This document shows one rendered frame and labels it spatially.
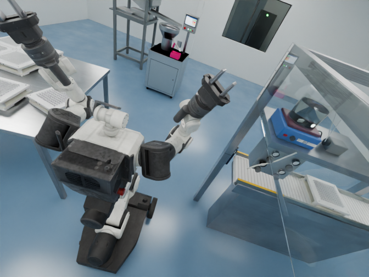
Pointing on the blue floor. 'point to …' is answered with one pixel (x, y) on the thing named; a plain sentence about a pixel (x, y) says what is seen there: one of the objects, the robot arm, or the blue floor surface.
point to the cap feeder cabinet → (165, 70)
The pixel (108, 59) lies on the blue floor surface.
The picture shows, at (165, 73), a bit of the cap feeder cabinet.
